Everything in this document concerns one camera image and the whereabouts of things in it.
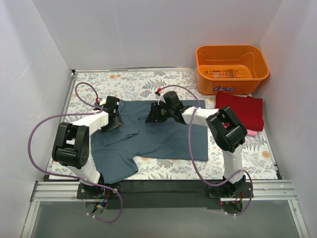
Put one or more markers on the orange plastic basket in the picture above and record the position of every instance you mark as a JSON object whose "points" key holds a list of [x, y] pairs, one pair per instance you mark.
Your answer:
{"points": [[231, 69]]}

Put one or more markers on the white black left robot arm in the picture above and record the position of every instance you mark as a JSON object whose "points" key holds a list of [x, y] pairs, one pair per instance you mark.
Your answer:
{"points": [[72, 142]]}

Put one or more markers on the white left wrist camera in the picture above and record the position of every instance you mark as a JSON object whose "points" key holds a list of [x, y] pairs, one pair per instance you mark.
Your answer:
{"points": [[100, 102]]}

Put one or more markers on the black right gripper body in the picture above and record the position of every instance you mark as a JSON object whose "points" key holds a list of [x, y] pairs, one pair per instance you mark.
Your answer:
{"points": [[153, 113]]}

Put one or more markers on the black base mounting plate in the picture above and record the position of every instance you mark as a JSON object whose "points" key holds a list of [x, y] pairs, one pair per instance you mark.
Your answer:
{"points": [[166, 194]]}

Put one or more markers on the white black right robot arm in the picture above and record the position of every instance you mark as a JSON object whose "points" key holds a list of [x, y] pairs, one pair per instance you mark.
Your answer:
{"points": [[227, 130]]}

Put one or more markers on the red folded t-shirt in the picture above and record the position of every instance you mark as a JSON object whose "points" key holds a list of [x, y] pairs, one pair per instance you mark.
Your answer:
{"points": [[248, 109]]}

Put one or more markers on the aluminium frame rail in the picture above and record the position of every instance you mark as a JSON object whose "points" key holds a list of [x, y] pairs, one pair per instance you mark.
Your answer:
{"points": [[272, 212]]}

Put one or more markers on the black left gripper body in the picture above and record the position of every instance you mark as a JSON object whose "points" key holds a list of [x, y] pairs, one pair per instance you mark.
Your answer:
{"points": [[115, 121]]}

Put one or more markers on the blue-grey t-shirt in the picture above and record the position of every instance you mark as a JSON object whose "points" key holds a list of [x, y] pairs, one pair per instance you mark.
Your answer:
{"points": [[114, 151]]}

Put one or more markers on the pink folded t-shirt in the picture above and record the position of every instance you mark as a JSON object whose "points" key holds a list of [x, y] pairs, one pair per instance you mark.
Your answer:
{"points": [[251, 132]]}

